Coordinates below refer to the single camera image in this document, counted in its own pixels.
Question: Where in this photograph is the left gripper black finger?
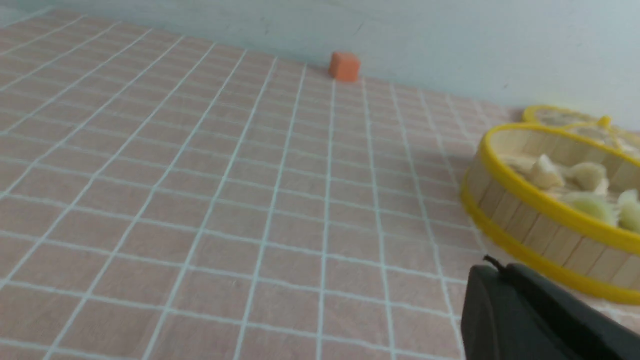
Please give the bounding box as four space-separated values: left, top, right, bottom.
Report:
461 255 640 360

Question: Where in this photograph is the green tinted dumpling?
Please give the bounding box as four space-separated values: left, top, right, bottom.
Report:
558 192 619 227

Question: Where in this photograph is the white pleated dumpling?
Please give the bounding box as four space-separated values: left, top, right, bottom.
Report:
567 162 610 196

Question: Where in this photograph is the pale green dumpling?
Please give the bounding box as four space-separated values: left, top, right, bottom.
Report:
617 189 640 234

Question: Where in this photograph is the bamboo steamer tray yellow rim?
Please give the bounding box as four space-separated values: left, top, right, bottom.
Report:
461 123 639 306

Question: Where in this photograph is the bamboo steamer lid yellow rim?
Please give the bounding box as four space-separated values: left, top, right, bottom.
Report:
522 105 640 159

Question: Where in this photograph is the orange foam cube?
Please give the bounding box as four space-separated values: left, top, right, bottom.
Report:
328 51 361 84

